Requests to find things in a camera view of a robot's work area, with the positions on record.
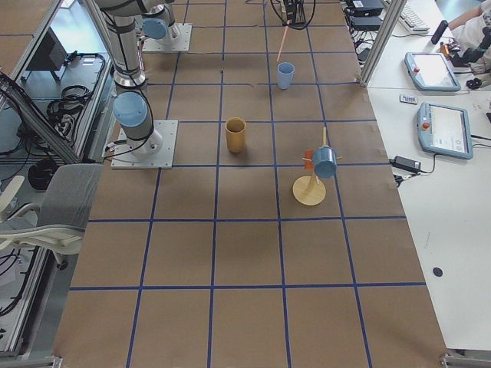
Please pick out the orange mug on stand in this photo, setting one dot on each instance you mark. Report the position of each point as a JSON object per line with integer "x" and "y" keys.
{"x": 307, "y": 159}

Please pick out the black wire mug rack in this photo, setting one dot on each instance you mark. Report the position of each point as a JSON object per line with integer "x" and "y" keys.
{"x": 300, "y": 15}

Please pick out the wooden mug tree stand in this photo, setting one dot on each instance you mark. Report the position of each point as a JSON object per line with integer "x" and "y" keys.
{"x": 310, "y": 190}

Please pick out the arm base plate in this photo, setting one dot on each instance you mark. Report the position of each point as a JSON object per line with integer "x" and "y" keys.
{"x": 157, "y": 152}
{"x": 181, "y": 44}

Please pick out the aluminium frame post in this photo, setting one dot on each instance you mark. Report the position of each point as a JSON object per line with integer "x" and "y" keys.
{"x": 390, "y": 19}

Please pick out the teach pendant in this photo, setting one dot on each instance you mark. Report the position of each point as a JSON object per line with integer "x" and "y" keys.
{"x": 431, "y": 72}
{"x": 444, "y": 130}

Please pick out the pink chopstick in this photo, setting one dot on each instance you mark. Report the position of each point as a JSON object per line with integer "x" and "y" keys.
{"x": 281, "y": 46}

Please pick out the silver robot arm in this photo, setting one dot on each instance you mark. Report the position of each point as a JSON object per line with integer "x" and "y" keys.
{"x": 160, "y": 23}
{"x": 132, "y": 28}

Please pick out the blue mug on stand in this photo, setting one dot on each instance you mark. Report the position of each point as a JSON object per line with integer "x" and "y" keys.
{"x": 324, "y": 162}

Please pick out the teach pendant far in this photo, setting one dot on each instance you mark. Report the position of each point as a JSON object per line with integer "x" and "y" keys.
{"x": 431, "y": 72}

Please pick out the white keyboard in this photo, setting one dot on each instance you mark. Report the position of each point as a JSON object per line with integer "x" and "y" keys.
{"x": 412, "y": 22}

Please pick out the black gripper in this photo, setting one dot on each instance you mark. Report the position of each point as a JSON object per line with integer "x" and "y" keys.
{"x": 290, "y": 8}

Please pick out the teach pendant near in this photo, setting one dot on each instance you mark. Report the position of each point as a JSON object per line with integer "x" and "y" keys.
{"x": 444, "y": 130}

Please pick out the black power adapter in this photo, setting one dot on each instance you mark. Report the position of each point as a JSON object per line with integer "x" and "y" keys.
{"x": 406, "y": 164}

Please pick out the small label card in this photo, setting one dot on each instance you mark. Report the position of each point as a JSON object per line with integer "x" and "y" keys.
{"x": 408, "y": 99}

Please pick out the bamboo chopstick holder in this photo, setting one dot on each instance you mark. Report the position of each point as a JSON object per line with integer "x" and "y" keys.
{"x": 235, "y": 134}

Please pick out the light blue plastic cup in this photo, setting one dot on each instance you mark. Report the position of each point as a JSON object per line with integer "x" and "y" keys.
{"x": 285, "y": 74}

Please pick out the grey office chair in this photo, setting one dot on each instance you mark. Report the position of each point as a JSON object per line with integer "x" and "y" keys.
{"x": 58, "y": 224}

